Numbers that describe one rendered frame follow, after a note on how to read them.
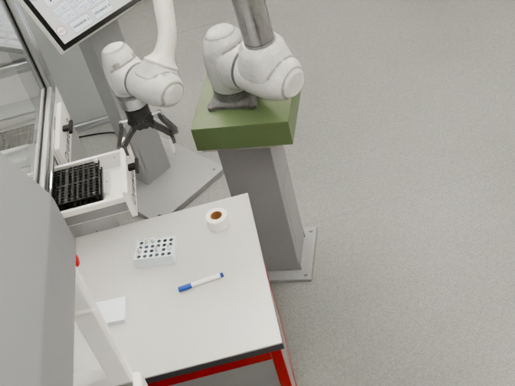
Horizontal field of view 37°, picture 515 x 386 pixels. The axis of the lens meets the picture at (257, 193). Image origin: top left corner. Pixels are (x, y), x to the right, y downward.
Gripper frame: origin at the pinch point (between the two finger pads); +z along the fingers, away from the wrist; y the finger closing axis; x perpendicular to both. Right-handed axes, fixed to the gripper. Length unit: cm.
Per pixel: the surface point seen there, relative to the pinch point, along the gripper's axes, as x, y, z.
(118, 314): 52, 18, 13
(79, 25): -82, 23, -9
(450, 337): 34, -85, 91
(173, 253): 35.2, -0.7, 11.9
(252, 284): 52, -22, 15
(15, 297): 115, 11, -65
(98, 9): -90, 15, -10
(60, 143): -18.6, 31.7, -0.4
